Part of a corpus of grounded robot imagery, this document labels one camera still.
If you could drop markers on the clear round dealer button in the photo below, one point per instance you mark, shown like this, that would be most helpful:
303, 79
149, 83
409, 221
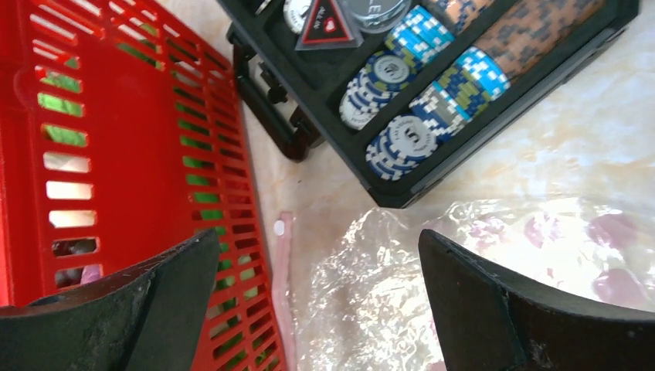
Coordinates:
376, 16

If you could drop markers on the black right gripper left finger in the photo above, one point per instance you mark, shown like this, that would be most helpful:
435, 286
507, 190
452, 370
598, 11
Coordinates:
146, 317

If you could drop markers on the black poker chip case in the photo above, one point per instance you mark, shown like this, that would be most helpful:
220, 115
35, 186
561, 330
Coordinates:
351, 95

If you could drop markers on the blue white chip stack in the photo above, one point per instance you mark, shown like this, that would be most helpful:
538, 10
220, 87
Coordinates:
400, 147

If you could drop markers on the red plastic basket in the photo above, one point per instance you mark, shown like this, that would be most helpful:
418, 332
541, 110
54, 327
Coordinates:
122, 137

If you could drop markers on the clear zip top bag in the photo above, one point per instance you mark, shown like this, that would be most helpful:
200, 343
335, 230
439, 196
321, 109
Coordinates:
348, 287

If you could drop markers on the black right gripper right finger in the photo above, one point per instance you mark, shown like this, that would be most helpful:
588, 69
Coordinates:
488, 317

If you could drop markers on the light blue chip stack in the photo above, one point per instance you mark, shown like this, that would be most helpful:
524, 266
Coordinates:
419, 37

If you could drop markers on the red triangle dealer card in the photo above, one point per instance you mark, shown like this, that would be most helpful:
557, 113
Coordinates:
328, 25

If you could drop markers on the orange brown chip stack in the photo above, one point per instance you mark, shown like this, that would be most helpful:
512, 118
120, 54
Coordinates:
530, 29

